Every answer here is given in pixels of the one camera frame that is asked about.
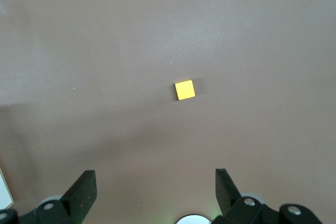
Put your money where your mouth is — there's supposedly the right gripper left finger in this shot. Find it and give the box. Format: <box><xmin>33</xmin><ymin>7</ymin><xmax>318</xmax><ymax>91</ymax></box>
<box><xmin>0</xmin><ymin>169</ymin><xmax>98</xmax><ymax>224</ymax></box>

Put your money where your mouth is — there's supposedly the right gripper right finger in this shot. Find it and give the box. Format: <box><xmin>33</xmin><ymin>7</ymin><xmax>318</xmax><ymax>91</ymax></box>
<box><xmin>214</xmin><ymin>168</ymin><xmax>322</xmax><ymax>224</ymax></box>

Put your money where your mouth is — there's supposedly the yellow wooden cube block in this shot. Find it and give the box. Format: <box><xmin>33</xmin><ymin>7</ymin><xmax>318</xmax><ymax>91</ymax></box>
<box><xmin>174</xmin><ymin>79</ymin><xmax>196</xmax><ymax>101</ymax></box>

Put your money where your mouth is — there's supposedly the white-fronted wooden drawer black handle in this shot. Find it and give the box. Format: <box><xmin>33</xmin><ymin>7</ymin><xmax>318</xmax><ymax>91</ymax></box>
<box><xmin>0</xmin><ymin>167</ymin><xmax>14</xmax><ymax>209</ymax></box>

